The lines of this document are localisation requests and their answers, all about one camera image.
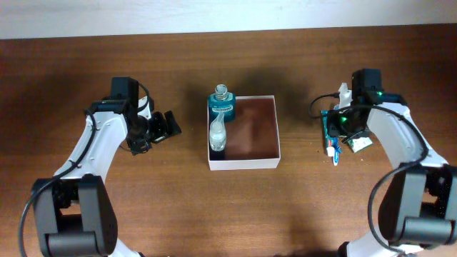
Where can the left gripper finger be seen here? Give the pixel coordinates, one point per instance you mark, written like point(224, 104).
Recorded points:
point(173, 128)
point(157, 127)

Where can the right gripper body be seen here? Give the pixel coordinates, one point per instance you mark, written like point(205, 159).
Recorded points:
point(343, 124)

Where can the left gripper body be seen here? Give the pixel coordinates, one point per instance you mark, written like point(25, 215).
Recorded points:
point(140, 135)

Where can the clear pump sanitizer bottle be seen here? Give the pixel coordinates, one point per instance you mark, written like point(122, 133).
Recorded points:
point(217, 138)

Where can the teal mouthwash bottle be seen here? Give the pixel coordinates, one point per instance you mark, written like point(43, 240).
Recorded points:
point(222, 101)

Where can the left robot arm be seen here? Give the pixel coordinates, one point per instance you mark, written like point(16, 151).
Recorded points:
point(72, 210)

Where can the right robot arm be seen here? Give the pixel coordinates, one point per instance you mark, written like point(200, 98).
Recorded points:
point(413, 207)

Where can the green white soap packet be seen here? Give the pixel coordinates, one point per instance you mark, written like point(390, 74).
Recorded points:
point(359, 144)

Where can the white cardboard box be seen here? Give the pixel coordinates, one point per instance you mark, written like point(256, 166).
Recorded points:
point(252, 138)

